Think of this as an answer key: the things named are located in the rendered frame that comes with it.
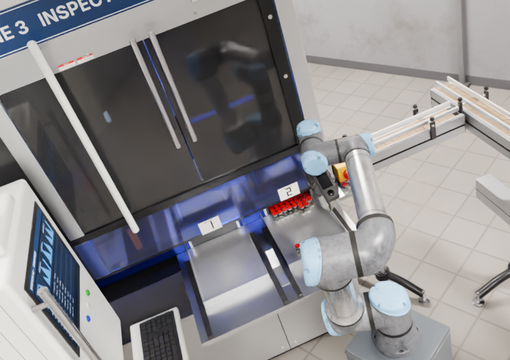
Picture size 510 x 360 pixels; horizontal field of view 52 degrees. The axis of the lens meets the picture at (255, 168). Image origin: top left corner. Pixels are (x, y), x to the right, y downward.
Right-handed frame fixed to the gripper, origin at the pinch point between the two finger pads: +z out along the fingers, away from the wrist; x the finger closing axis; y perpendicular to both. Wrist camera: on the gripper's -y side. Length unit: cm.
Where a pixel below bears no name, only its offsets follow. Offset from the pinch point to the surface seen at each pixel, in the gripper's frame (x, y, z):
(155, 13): 31, 28, -77
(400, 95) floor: -139, 211, 110
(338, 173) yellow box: -14.6, 27.0, 8.8
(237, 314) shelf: 44.2, -7.1, 21.5
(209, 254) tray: 46, 28, 21
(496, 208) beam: -84, 22, 62
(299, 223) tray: 7.7, 22.8, 21.4
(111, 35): 45, 28, -75
